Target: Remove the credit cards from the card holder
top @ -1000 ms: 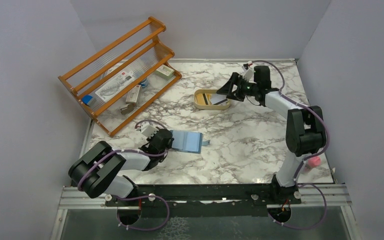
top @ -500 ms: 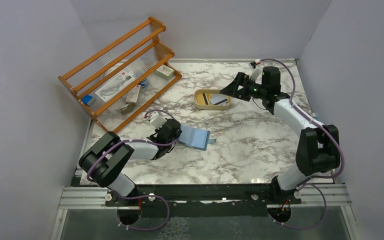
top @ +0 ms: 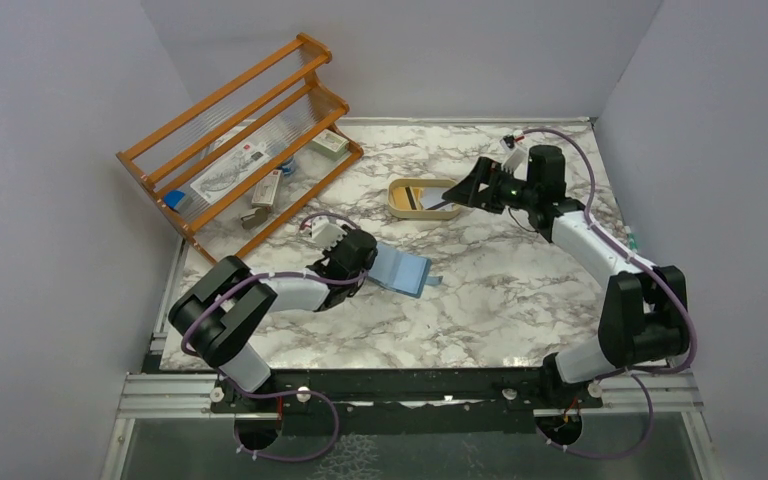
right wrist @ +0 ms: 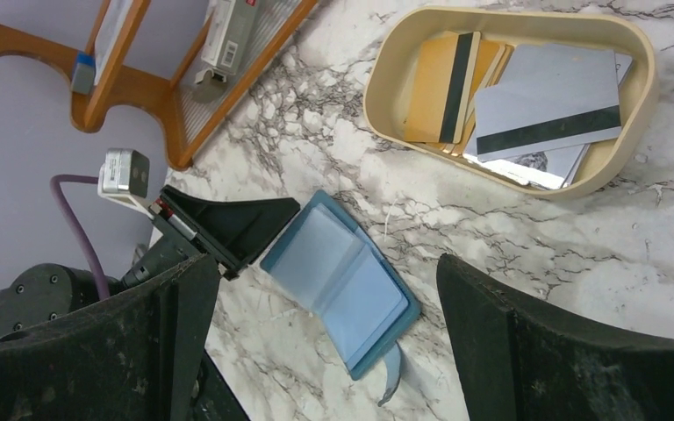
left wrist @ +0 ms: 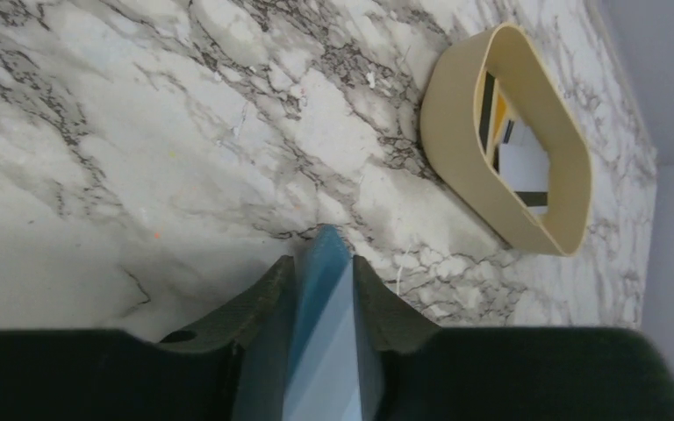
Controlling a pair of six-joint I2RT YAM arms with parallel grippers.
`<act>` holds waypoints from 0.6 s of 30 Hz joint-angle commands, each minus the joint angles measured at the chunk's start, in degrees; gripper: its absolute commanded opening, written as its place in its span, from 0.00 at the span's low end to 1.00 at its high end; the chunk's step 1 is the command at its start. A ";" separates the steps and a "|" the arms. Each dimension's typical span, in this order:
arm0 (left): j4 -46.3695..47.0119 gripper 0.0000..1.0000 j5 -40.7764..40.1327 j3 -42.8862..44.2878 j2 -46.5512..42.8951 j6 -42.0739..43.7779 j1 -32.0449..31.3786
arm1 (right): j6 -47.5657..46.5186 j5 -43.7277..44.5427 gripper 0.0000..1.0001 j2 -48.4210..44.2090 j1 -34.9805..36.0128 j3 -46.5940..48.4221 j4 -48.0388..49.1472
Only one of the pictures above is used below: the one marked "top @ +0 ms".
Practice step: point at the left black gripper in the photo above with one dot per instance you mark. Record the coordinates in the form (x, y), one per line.
(332, 251)

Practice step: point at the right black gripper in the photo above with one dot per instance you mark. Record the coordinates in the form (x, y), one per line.
(486, 171)

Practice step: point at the white card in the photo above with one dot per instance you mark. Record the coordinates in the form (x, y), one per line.
(432, 200)

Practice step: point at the blue leather card holder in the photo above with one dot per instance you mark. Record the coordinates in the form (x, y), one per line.
(402, 272)

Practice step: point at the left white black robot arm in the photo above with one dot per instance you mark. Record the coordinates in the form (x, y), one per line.
(219, 314)

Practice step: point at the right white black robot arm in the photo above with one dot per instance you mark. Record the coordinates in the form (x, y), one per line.
(643, 317)

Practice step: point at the beige oval tray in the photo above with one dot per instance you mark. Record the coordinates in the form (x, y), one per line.
(426, 184)

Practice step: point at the grey metal clip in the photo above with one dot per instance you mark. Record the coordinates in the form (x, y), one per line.
(254, 217)

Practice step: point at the small white red box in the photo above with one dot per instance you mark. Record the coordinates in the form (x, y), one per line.
(266, 190)

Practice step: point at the small white green box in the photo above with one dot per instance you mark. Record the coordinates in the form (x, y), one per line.
(329, 144)

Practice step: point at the orange wooden rack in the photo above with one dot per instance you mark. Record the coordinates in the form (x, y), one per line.
(280, 100)

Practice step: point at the long clear packaged item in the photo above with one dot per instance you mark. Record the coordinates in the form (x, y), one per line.
(232, 168)

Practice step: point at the green white item at edge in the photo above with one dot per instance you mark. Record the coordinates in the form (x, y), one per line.
(631, 238)

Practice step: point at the blue cap item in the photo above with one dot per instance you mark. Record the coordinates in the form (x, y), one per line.
(175, 200)

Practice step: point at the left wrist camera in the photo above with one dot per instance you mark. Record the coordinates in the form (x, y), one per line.
(326, 234)

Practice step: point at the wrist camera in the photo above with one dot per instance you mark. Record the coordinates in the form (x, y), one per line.
(326, 234)
(513, 149)

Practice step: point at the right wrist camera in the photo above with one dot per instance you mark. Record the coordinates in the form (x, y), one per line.
(513, 149)

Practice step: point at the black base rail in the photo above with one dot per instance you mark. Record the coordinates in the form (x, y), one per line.
(316, 402)

